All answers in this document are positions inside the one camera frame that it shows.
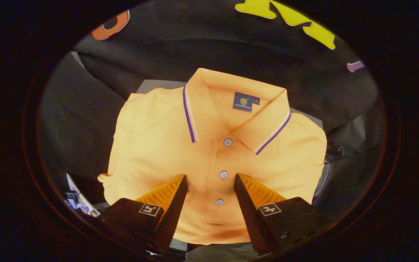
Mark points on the black backdrop cloth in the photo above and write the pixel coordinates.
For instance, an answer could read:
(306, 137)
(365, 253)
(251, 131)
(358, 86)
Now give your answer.
(195, 43)

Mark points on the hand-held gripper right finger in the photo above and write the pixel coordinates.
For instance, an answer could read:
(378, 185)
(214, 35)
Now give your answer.
(247, 211)

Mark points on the orange polo shirt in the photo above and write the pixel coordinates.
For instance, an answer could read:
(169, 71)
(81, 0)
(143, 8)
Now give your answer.
(158, 145)

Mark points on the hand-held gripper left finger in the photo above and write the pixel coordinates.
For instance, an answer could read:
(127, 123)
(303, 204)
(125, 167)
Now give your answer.
(175, 211)

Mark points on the grey cabinet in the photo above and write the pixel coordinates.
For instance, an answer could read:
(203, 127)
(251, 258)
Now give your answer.
(158, 86)

